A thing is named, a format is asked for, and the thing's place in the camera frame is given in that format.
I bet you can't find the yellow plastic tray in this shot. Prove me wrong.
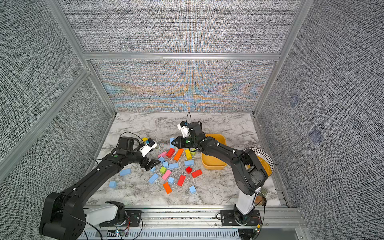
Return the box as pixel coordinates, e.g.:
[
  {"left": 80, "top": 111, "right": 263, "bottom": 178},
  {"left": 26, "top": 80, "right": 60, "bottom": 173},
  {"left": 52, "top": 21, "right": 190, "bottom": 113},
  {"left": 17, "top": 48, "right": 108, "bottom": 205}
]
[{"left": 201, "top": 134, "right": 227, "bottom": 170}]

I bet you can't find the lime green cube block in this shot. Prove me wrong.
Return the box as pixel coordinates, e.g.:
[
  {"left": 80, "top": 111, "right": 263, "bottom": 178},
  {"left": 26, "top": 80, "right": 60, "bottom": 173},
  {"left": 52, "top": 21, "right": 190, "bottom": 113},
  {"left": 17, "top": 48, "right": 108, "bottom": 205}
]
[{"left": 160, "top": 167, "right": 167, "bottom": 174}]

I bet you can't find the pink block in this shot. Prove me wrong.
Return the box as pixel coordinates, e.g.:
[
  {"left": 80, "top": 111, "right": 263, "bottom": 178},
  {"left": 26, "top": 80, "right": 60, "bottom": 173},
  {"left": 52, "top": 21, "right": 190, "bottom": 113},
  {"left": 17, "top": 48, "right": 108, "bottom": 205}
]
[
  {"left": 162, "top": 170, "right": 172, "bottom": 181},
  {"left": 158, "top": 151, "right": 167, "bottom": 158}
]

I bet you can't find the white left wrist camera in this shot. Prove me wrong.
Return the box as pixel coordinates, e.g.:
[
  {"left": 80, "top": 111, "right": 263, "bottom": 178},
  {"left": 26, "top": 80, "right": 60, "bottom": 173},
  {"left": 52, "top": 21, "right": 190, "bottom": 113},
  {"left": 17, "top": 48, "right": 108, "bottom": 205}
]
[{"left": 139, "top": 139, "right": 158, "bottom": 157}]

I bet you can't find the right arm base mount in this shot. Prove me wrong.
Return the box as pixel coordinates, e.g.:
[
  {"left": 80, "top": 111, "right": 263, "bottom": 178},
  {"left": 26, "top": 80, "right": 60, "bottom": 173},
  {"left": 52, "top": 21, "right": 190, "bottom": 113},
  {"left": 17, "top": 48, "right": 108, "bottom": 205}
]
[{"left": 220, "top": 210, "right": 262, "bottom": 227}]

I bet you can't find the brown wooden item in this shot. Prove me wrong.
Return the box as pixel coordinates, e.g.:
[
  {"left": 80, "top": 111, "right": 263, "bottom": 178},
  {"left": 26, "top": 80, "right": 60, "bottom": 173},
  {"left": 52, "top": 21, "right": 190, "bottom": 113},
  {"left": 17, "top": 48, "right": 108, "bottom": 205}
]
[{"left": 255, "top": 195, "right": 267, "bottom": 206}]

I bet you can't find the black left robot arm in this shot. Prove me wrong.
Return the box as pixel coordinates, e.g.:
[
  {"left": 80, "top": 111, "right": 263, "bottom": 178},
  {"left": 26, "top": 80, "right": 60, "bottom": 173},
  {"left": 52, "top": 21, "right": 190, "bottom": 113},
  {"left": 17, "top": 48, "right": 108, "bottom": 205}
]
[{"left": 39, "top": 137, "right": 160, "bottom": 240}]

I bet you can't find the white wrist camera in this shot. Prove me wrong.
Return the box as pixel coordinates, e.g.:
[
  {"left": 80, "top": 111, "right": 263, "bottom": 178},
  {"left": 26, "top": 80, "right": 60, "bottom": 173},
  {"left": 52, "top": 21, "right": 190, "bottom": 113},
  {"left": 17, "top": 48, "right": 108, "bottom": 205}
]
[
  {"left": 139, "top": 139, "right": 158, "bottom": 157},
  {"left": 178, "top": 121, "right": 190, "bottom": 138}
]

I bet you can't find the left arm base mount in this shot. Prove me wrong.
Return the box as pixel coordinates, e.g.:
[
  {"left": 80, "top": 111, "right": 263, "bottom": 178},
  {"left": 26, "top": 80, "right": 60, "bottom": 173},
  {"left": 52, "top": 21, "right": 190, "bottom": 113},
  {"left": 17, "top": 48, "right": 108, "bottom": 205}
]
[{"left": 99, "top": 210, "right": 142, "bottom": 227}]

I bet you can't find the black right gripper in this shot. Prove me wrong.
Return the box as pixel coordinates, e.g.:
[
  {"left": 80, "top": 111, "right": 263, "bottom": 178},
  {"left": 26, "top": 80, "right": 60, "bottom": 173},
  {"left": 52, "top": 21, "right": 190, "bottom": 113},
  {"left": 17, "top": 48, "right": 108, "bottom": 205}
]
[{"left": 170, "top": 135, "right": 199, "bottom": 149}]

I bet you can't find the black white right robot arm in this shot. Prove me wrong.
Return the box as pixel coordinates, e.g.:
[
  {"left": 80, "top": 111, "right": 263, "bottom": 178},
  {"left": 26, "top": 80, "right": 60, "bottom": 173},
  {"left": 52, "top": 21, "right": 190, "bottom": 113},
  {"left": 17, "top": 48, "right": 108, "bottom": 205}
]
[{"left": 172, "top": 121, "right": 274, "bottom": 226}]

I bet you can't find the small red cube block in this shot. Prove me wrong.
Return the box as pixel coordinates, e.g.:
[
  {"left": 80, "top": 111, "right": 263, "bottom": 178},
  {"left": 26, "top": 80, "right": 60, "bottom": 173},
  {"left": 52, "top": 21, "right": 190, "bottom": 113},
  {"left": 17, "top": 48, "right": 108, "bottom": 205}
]
[{"left": 186, "top": 167, "right": 193, "bottom": 174}]

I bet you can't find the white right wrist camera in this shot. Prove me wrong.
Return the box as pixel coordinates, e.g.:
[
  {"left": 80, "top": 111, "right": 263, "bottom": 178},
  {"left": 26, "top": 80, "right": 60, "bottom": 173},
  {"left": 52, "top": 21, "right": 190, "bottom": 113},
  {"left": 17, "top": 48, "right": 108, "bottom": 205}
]
[{"left": 178, "top": 121, "right": 190, "bottom": 138}]

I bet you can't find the red long block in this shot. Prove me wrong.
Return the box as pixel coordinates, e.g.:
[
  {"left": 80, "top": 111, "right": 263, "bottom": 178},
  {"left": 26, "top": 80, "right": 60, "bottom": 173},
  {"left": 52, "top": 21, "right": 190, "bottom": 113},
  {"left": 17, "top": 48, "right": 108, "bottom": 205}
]
[{"left": 177, "top": 175, "right": 186, "bottom": 187}]

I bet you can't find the light blue long block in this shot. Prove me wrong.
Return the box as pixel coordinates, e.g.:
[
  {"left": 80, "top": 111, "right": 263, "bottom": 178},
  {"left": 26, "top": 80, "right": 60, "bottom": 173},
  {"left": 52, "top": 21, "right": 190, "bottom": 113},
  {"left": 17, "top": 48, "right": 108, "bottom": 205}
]
[
  {"left": 168, "top": 163, "right": 179, "bottom": 170},
  {"left": 149, "top": 173, "right": 159, "bottom": 184},
  {"left": 120, "top": 169, "right": 132, "bottom": 177}
]

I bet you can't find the orange long block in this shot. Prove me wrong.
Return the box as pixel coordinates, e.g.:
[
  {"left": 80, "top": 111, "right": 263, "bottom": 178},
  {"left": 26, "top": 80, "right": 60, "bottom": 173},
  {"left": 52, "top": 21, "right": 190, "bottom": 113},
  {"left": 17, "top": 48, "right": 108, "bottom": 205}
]
[{"left": 174, "top": 149, "right": 184, "bottom": 162}]

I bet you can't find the aluminium front rail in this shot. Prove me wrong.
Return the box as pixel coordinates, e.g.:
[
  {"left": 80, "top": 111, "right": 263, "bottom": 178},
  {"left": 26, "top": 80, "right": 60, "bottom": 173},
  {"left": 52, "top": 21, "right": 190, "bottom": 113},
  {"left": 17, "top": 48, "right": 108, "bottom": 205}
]
[{"left": 50, "top": 205, "right": 307, "bottom": 230}]

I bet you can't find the patterned plate with yellow food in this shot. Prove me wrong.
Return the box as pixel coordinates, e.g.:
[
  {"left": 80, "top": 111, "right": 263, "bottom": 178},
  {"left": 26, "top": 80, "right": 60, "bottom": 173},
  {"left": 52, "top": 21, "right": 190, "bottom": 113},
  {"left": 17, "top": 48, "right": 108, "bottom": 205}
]
[{"left": 251, "top": 148, "right": 274, "bottom": 177}]

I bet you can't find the glass bottle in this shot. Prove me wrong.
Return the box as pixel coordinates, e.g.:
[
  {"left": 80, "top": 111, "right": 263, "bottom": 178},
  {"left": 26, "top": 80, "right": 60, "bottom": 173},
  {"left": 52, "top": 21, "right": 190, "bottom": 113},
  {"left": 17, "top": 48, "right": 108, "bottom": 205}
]
[{"left": 258, "top": 187, "right": 269, "bottom": 198}]

